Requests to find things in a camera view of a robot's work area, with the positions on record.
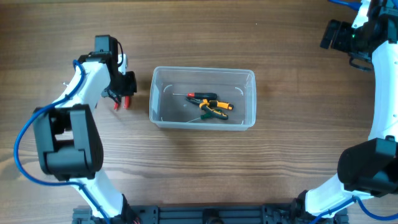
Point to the clear plastic container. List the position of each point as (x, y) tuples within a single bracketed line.
[(168, 107)]

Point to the black red screwdriver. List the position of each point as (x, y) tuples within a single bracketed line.
[(199, 95)]

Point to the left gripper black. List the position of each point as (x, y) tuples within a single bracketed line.
[(132, 88)]

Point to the orange black pliers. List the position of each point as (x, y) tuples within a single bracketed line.
[(212, 106)]

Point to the green handled screwdriver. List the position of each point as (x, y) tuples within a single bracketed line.
[(204, 116)]

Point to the red handled pruning shears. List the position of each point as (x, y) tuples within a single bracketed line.
[(124, 103)]

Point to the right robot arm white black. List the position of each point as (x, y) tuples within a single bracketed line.
[(367, 170)]

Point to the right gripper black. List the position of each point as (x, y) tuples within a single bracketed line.
[(342, 28)]

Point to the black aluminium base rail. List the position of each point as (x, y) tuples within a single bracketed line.
[(257, 214)]

